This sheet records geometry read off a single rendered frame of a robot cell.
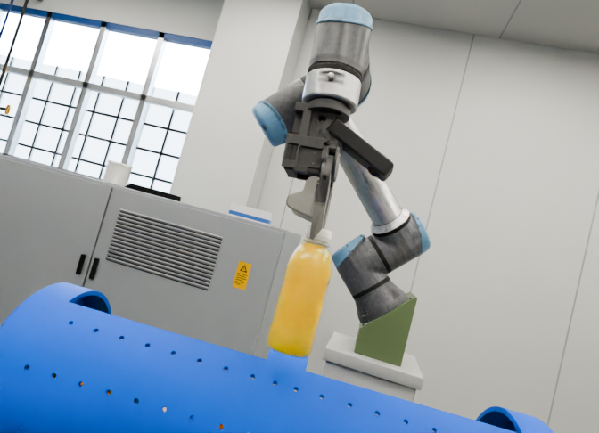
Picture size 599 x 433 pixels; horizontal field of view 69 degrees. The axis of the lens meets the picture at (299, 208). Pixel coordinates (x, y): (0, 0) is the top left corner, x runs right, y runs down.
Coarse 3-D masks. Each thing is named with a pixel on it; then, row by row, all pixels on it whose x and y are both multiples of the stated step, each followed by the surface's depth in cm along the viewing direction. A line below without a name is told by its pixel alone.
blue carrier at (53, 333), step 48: (48, 288) 74; (0, 336) 65; (48, 336) 66; (96, 336) 67; (144, 336) 68; (0, 384) 63; (48, 384) 62; (96, 384) 63; (144, 384) 63; (192, 384) 64; (240, 384) 64; (288, 384) 66; (336, 384) 67; (0, 432) 63; (48, 432) 62; (96, 432) 61; (144, 432) 61; (192, 432) 61; (240, 432) 61; (288, 432) 61; (336, 432) 61; (384, 432) 62; (432, 432) 63; (480, 432) 64; (528, 432) 66
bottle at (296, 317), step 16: (304, 240) 66; (304, 256) 63; (320, 256) 63; (288, 272) 64; (304, 272) 62; (320, 272) 63; (288, 288) 63; (304, 288) 62; (320, 288) 63; (288, 304) 62; (304, 304) 62; (320, 304) 63; (288, 320) 62; (304, 320) 62; (272, 336) 62; (288, 336) 61; (304, 336) 62; (288, 352) 61; (304, 352) 62
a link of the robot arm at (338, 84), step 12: (312, 72) 68; (324, 72) 66; (336, 72) 66; (312, 84) 67; (324, 84) 66; (336, 84) 66; (348, 84) 66; (360, 84) 69; (312, 96) 67; (324, 96) 66; (336, 96) 66; (348, 96) 66
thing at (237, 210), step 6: (234, 204) 256; (234, 210) 256; (240, 210) 256; (246, 210) 256; (252, 210) 255; (258, 210) 255; (240, 216) 255; (246, 216) 255; (252, 216) 255; (258, 216) 255; (264, 216) 255; (270, 216) 258; (258, 222) 255; (264, 222) 255; (270, 222) 265
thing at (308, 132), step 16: (304, 112) 68; (320, 112) 68; (336, 112) 68; (304, 128) 68; (320, 128) 68; (288, 144) 66; (304, 144) 65; (320, 144) 65; (336, 144) 65; (288, 160) 65; (304, 160) 66; (320, 160) 65; (336, 160) 65; (288, 176) 72; (304, 176) 70; (336, 176) 70
